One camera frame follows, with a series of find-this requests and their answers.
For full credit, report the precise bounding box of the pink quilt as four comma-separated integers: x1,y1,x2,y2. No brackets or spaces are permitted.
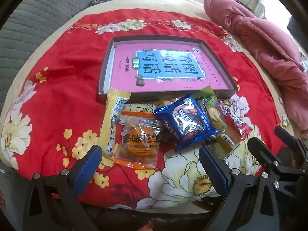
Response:
203,0,308,131

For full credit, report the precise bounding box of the red candy packet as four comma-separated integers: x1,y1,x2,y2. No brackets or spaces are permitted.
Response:
217,99,253,141

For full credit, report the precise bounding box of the grey cardboard tray box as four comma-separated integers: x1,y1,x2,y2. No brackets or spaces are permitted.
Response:
98,38,239,101

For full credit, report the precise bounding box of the dark furniture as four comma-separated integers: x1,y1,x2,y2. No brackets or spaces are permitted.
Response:
287,17,305,44

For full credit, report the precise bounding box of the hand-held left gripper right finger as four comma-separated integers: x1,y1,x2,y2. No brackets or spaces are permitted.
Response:
198,146,289,231

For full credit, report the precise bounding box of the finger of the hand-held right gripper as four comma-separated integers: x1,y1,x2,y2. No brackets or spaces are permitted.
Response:
247,137,308,198
274,126,308,159

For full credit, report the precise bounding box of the red floral blanket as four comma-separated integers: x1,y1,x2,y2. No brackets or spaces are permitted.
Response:
0,8,287,210

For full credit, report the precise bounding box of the blue cookie packet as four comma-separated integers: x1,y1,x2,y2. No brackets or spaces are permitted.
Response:
153,96,219,152

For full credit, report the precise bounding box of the yellow snack packet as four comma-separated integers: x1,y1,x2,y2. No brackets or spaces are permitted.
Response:
100,88,131,167

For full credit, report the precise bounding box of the grey quilted headboard cover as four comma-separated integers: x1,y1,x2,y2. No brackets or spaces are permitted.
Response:
0,0,106,111

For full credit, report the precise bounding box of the green pastry packet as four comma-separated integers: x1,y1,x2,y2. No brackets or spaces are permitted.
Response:
190,86,228,135

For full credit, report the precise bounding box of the white chair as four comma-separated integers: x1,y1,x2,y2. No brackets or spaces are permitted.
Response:
245,0,267,20

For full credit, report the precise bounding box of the pink book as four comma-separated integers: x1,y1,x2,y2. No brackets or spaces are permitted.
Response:
109,44,229,93

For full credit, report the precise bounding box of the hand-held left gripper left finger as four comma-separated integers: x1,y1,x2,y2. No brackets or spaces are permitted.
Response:
23,145,103,231

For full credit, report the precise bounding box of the orange-trimmed clear pastry packet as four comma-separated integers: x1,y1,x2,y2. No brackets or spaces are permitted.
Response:
113,109,164,171

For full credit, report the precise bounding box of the clear cake packet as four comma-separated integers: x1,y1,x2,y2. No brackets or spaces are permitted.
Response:
215,127,243,154

